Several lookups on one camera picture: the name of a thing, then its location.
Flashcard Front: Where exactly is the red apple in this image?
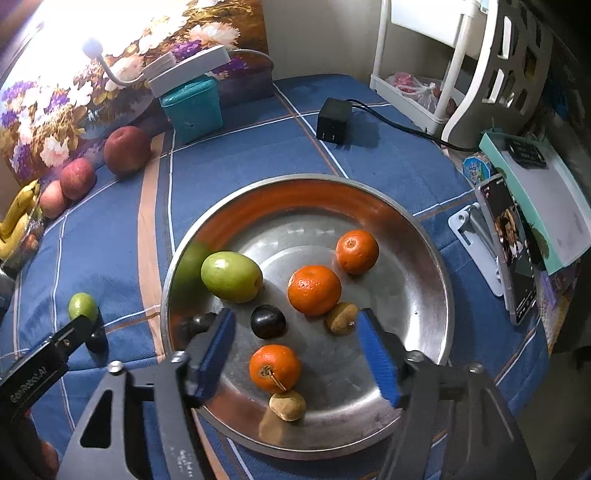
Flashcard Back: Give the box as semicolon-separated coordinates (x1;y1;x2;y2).
60;158;97;200
39;180;68;219
103;126;152;176

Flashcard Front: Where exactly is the brown kiwi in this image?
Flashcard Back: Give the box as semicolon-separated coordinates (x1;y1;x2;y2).
325;302;359;334
270;390;307;422

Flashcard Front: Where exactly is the teal and white box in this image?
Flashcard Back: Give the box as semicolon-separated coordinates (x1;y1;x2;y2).
479;129;591;275

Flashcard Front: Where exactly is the clear plastic fruit container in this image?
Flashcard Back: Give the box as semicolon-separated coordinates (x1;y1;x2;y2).
2;208;47;273

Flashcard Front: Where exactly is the black power adapter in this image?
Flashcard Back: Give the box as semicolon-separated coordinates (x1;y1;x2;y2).
316;97;352;146

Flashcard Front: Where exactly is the white flat box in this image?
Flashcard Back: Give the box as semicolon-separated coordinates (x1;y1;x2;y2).
148;45;230;99

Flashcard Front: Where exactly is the blue plaid tablecloth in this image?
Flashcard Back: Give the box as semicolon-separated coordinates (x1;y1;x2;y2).
0;74;555;480

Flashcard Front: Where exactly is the orange mandarin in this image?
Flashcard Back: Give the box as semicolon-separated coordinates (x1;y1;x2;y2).
335;229;380;275
287;264;343;317
249;344;303;394

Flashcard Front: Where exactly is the black remote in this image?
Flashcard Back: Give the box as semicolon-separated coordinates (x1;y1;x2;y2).
505;137;548;168

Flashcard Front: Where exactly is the white phone stand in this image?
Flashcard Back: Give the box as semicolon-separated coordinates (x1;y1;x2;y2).
448;203;506;297

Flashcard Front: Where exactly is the smartphone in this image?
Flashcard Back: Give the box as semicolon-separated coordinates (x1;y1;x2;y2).
475;174;539;325

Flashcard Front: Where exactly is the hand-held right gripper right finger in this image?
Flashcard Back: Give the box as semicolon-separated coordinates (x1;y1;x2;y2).
355;308;539;480

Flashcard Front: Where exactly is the teal plastic container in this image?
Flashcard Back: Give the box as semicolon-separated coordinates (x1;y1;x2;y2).
159;75;225;145

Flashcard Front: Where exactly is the white gooseneck lamp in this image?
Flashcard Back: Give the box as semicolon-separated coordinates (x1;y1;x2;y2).
82;38;176;92

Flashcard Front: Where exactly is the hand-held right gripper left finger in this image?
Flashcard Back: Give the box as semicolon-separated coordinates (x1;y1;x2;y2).
55;308;238;480

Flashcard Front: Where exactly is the round steel plate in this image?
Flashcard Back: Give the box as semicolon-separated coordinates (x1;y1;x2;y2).
160;174;455;460

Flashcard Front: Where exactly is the floral wall poster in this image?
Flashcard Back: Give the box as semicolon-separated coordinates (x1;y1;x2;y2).
0;0;275;185

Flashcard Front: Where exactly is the clear plastic bag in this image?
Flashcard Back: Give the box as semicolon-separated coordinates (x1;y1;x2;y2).
387;71;446;114

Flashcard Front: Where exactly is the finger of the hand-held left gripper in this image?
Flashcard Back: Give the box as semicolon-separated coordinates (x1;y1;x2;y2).
44;316;95;365

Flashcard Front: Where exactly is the white ornate panel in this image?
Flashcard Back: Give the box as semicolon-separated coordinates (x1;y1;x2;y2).
441;0;555;144

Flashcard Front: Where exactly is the purple floral printed box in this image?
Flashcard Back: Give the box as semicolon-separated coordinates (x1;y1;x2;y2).
538;258;583;354

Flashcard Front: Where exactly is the green round fruit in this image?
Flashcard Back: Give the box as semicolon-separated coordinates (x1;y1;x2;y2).
68;292;99;323
200;251;264;304

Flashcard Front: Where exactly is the black power cable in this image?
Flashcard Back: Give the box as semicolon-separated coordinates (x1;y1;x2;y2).
346;98;481;153

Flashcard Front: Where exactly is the white plastic rack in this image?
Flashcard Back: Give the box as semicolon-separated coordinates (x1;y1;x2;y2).
369;0;499;139

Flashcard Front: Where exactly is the yellow banana bunch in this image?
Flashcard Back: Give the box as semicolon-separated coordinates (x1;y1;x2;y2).
0;179;41;259

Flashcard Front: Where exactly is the round blue tin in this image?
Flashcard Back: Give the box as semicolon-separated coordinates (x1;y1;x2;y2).
462;154;497;188

